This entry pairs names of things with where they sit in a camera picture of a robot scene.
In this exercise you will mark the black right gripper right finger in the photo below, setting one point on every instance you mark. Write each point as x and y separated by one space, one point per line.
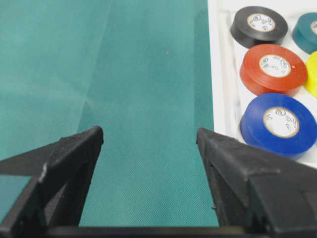
256 189

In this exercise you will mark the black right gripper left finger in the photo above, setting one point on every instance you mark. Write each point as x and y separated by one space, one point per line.
43 191

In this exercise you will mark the blue tape roll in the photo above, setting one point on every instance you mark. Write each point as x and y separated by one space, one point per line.
279 124

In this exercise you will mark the red tape roll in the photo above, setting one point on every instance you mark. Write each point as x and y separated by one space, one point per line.
270 68

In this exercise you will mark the yellow tape roll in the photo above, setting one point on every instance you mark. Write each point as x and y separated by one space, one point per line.
311 82

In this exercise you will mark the black tape roll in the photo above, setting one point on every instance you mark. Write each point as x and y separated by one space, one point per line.
254 25

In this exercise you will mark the green tape roll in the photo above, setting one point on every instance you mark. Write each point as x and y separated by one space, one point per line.
305 32

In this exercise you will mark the white plastic case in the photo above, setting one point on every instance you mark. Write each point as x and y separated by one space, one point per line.
230 96

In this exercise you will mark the green table cloth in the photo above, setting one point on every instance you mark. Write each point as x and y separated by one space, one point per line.
139 69

